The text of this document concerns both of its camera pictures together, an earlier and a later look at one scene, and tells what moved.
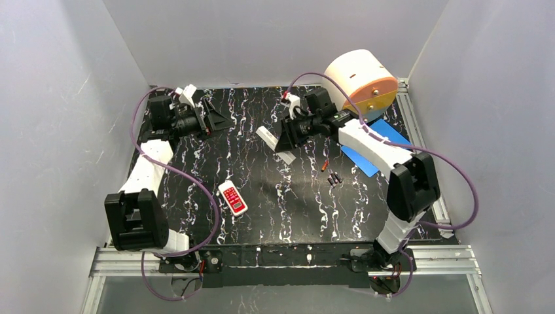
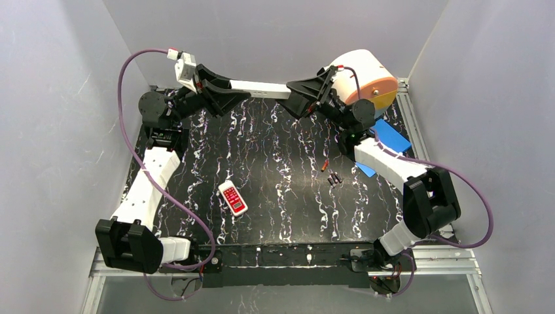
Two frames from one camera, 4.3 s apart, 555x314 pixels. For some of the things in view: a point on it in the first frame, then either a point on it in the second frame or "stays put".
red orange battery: (324, 165) stays put
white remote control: (271, 141) → (262, 89)
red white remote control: (233, 197) stays put
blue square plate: (384, 129) stays put
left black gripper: (205, 120) → (201, 87)
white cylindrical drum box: (372, 81) stays put
